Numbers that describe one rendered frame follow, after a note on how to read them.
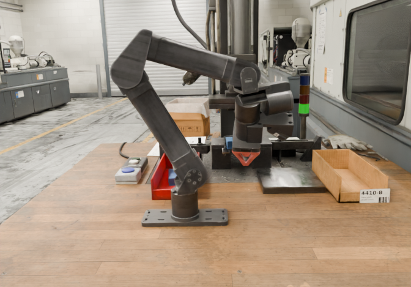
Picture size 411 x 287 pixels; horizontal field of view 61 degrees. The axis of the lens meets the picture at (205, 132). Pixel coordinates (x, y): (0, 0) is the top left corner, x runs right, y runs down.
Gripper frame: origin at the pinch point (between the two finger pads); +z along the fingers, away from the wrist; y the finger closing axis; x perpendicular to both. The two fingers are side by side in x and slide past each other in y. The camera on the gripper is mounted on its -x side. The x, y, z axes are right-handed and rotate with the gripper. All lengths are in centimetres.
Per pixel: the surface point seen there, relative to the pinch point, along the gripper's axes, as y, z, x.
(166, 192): -7.4, 6.7, 20.7
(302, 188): -1.2, 9.5, -15.6
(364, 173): 6.6, 11.2, -33.9
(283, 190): -2.0, 9.8, -10.5
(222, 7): 48, -20, 10
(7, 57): 466, 254, 456
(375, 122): 57, 36, -55
